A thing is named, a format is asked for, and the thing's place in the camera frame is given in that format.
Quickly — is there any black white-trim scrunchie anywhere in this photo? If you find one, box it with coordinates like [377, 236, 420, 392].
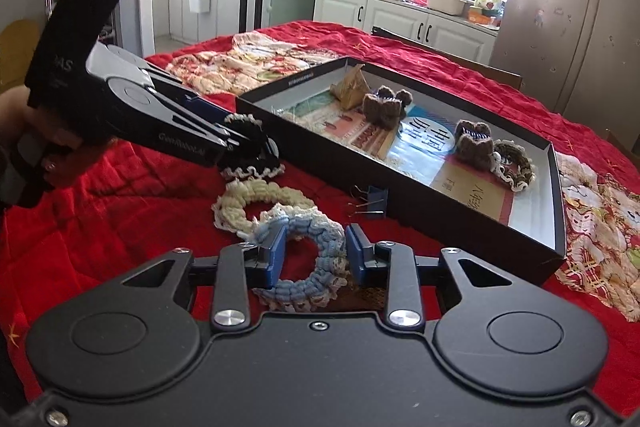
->
[217, 114, 285, 181]

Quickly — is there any blue crochet scrunchie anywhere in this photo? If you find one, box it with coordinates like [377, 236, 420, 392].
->
[252, 202, 349, 313]

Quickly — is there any cream crochet scrunchie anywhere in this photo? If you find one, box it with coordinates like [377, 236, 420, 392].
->
[212, 179, 316, 236]

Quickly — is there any blue binder clip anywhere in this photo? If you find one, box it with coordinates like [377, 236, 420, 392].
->
[347, 185, 388, 219]

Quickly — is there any brown paper pyramid packet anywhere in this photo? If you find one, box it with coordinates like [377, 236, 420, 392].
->
[330, 64, 370, 110]

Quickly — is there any brown knit hair claw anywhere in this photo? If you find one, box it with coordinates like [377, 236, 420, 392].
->
[361, 86, 413, 130]
[454, 119, 494, 171]

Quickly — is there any brown white-trim scrunchie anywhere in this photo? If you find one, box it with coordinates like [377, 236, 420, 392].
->
[490, 140, 536, 193]

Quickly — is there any person's left hand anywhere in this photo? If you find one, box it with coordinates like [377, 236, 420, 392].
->
[1, 86, 115, 209]

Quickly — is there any black shallow cardboard box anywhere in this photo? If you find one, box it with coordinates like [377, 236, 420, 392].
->
[236, 57, 566, 284]

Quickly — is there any colourful printed paper sheet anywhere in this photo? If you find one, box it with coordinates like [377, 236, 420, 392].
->
[271, 90, 514, 225]

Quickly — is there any red quilted bedspread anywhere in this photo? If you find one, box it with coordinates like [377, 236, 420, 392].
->
[1, 22, 639, 415]

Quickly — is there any white kitchen cabinet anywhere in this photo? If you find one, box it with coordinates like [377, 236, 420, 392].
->
[314, 0, 497, 65]

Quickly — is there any dark wooden chair back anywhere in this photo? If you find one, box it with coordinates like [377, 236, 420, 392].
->
[371, 26, 523, 91]

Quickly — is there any beige plastic basin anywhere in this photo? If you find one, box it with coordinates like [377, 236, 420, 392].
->
[427, 0, 472, 16]

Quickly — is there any silver double-door refrigerator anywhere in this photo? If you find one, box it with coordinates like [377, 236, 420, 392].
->
[490, 0, 640, 148]

